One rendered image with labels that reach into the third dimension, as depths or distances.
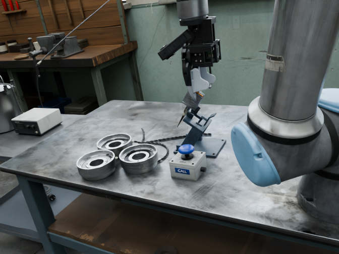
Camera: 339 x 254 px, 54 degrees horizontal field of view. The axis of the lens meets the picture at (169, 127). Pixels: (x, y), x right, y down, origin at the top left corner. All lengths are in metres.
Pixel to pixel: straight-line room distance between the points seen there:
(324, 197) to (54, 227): 0.87
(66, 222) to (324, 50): 1.00
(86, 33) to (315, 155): 2.52
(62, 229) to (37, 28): 2.39
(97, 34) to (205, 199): 2.25
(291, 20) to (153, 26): 2.25
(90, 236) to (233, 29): 1.72
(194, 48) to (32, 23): 2.63
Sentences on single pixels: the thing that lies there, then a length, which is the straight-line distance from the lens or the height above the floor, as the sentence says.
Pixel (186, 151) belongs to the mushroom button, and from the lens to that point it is 0.80.
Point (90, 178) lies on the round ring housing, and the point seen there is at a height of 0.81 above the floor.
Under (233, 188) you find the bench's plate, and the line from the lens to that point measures 0.78.
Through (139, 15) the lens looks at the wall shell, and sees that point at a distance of 2.70.
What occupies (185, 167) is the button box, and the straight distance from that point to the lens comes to 0.81.
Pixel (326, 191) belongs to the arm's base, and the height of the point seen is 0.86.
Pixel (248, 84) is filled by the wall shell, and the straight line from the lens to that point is 2.46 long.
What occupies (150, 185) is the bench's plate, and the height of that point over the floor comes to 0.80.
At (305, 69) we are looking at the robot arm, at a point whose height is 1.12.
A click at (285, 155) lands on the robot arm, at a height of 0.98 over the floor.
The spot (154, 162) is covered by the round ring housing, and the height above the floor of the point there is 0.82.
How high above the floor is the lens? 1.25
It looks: 23 degrees down
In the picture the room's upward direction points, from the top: 9 degrees counter-clockwise
